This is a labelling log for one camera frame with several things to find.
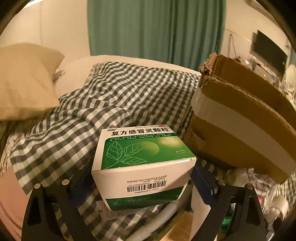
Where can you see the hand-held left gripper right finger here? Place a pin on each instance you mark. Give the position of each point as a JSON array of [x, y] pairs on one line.
[[205, 185]]

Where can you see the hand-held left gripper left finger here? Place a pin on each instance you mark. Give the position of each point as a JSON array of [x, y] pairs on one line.
[[69, 193]]

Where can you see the leaf print sheet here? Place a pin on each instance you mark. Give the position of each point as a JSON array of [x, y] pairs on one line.
[[7, 143]]

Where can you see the white foam tube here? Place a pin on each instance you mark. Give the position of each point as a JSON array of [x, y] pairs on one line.
[[161, 213]]

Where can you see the black television screen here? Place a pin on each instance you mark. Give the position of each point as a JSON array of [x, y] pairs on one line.
[[269, 52]]

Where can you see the brown cardboard box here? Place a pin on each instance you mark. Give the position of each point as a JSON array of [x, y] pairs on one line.
[[242, 120]]

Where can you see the green curtain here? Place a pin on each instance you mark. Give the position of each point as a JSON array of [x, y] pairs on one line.
[[157, 30]]

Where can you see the beige pillow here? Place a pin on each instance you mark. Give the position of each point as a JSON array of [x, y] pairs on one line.
[[25, 78]]

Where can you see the grey checkered blanket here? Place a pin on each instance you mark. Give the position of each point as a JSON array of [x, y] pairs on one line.
[[92, 99]]

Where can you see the green and white medicine box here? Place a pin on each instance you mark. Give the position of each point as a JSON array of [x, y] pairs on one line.
[[143, 166]]

